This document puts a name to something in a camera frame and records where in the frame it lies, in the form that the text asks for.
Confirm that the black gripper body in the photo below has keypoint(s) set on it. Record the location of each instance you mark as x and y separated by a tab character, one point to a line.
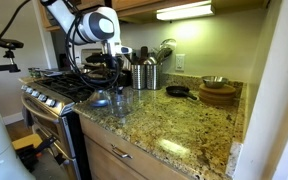
115	63

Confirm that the clear glass cup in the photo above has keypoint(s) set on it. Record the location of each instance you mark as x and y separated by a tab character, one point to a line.
119	103

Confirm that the perforated steel utensil holder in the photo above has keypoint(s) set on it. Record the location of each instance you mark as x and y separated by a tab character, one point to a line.
154	76
138	76

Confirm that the dark wooden spatula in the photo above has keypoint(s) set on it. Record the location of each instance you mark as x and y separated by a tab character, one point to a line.
144	53

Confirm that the steel ladle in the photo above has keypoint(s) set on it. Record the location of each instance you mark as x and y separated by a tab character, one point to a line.
150	61

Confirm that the small black cast-iron skillet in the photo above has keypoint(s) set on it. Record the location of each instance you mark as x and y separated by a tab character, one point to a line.
177	91

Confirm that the wooden upper cabinet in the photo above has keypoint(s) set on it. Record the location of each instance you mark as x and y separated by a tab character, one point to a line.
144	4

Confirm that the wooden cabinet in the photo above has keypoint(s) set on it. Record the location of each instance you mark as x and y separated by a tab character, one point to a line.
100	163
144	4

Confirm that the stainless steel gas stove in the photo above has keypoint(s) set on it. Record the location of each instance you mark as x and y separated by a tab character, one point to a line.
50	100

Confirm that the small glass jar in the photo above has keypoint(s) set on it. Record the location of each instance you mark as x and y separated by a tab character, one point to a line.
34	72

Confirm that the wooden lower cabinet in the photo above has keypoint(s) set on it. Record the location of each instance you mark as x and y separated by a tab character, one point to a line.
100	163

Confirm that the under-cabinet light strip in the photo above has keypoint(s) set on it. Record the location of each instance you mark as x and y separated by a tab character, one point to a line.
184	11

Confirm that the small steel bowl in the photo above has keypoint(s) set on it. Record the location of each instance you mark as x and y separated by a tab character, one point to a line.
214	81

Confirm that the yellow block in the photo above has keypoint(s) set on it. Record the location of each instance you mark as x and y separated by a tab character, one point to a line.
25	141

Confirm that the black clamp tool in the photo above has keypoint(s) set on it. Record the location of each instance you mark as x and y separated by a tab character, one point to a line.
30	156

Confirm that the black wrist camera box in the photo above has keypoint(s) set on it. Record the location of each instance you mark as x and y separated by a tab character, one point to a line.
97	58

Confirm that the white wall outlet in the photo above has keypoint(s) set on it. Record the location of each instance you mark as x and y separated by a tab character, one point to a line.
180	62

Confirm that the black external camera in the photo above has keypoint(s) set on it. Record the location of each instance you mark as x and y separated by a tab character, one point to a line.
8	43

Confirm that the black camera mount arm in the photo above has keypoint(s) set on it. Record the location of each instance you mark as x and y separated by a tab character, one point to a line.
4	68

